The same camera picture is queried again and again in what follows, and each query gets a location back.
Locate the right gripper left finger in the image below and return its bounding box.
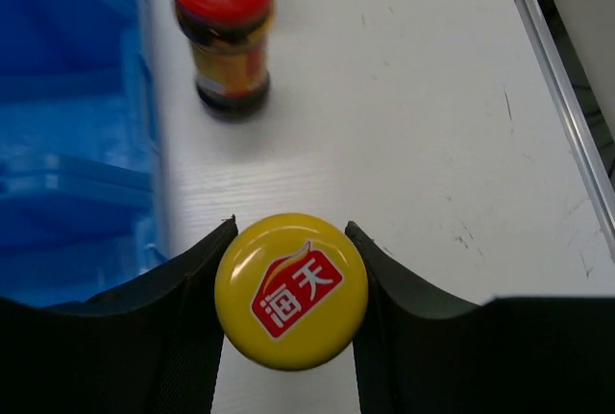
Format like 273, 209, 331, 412
1, 219, 238, 413

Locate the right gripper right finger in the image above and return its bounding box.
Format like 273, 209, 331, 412
345, 223, 614, 413

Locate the green-labelled sauce bottle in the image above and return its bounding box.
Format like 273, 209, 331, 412
214, 213, 368, 371

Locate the blue three-compartment plastic bin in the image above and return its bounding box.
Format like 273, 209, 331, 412
1, 0, 168, 306

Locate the right red-lidded sauce jar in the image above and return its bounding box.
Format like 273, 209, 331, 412
173, 0, 275, 121

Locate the aluminium frame rail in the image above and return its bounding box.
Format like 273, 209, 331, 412
513, 0, 614, 253

